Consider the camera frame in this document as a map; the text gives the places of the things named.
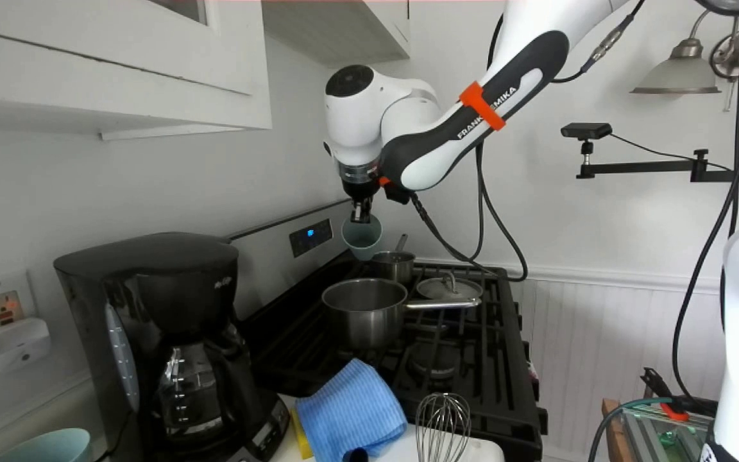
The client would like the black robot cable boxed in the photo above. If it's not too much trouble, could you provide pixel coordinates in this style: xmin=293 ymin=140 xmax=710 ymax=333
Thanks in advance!
xmin=406 ymin=0 xmax=650 ymax=285

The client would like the large steel saucepan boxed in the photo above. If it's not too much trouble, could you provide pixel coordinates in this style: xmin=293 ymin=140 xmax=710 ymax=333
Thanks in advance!
xmin=317 ymin=278 xmax=482 ymax=353

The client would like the black steel gas stove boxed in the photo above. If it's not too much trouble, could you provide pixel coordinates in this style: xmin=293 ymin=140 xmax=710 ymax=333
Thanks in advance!
xmin=229 ymin=197 xmax=550 ymax=462

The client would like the blue cloth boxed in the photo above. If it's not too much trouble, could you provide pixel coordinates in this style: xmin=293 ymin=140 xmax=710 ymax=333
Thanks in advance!
xmin=293 ymin=358 xmax=410 ymax=462

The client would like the black external camera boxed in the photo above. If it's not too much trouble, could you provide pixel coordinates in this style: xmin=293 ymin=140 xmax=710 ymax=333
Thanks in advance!
xmin=560 ymin=122 xmax=615 ymax=145

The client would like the pendant lamp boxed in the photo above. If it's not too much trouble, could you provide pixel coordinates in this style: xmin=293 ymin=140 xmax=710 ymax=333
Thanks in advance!
xmin=629 ymin=7 xmax=724 ymax=97

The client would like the small steel saucepan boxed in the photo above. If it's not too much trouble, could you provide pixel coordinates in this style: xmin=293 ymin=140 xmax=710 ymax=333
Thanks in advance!
xmin=366 ymin=231 xmax=417 ymax=285

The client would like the black coffee maker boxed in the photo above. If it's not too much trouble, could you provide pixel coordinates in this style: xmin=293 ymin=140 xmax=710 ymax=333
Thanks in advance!
xmin=50 ymin=228 xmax=293 ymax=462

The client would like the white plug-in device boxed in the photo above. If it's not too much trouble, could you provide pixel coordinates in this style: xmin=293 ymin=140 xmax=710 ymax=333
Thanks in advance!
xmin=0 ymin=317 xmax=53 ymax=373

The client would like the orange cable strap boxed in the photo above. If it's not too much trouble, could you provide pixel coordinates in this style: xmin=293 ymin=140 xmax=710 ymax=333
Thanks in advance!
xmin=457 ymin=81 xmax=508 ymax=134

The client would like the wooden handle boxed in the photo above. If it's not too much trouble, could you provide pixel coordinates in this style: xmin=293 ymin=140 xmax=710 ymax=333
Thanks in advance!
xmin=601 ymin=396 xmax=636 ymax=462

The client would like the yellow sponge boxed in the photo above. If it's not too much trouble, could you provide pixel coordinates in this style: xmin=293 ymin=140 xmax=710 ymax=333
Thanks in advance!
xmin=290 ymin=405 xmax=313 ymax=460

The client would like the small teal cup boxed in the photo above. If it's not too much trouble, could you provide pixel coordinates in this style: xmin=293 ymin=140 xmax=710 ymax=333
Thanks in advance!
xmin=0 ymin=427 xmax=95 ymax=462

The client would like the black hanging cable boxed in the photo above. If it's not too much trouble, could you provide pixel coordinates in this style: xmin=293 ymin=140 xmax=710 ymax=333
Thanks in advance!
xmin=669 ymin=0 xmax=739 ymax=405

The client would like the large teal cup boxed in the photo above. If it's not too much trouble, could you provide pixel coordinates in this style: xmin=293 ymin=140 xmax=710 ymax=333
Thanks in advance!
xmin=340 ymin=213 xmax=387 ymax=261

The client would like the wire whisk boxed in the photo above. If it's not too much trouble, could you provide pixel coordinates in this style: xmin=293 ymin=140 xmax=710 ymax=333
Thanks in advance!
xmin=412 ymin=391 xmax=476 ymax=462

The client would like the narrow white wall cabinet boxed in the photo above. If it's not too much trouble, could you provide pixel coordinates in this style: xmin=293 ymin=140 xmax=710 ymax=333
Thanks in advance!
xmin=262 ymin=0 xmax=415 ymax=68

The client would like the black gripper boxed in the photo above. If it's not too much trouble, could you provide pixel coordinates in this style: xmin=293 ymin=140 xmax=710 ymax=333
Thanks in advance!
xmin=343 ymin=178 xmax=379 ymax=227

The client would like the glass tray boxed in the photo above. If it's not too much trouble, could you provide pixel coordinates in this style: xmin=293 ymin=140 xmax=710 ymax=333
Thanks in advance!
xmin=620 ymin=394 xmax=721 ymax=462

